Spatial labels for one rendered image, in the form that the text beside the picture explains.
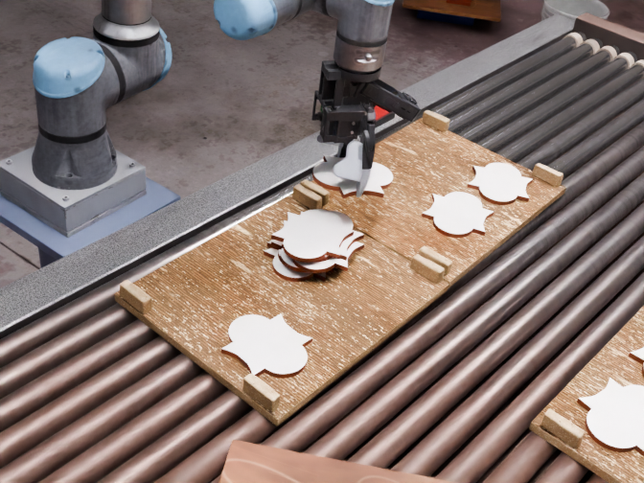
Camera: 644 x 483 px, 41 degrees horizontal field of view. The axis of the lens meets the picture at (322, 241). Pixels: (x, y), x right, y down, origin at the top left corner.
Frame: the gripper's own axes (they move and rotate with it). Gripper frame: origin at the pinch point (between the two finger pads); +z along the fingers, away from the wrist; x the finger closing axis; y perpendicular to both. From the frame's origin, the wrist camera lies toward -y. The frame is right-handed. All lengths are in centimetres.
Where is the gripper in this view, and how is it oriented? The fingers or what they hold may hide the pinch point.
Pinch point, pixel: (353, 173)
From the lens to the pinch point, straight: 143.5
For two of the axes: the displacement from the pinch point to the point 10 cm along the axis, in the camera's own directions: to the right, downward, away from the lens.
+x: 2.7, 6.1, -7.5
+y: -9.6, 0.8, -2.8
